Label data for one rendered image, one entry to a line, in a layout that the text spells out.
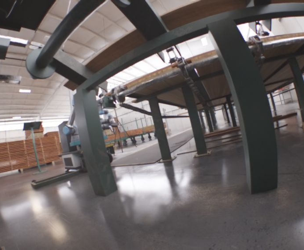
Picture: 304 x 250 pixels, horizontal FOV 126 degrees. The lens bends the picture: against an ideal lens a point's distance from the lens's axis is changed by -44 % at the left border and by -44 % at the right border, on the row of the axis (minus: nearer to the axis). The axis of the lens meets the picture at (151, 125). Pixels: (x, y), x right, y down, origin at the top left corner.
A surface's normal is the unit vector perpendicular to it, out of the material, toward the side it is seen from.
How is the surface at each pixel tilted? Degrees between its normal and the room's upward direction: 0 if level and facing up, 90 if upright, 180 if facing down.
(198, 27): 90
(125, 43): 158
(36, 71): 90
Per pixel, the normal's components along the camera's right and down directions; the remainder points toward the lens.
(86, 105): 0.86, -0.23
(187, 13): 0.04, 0.92
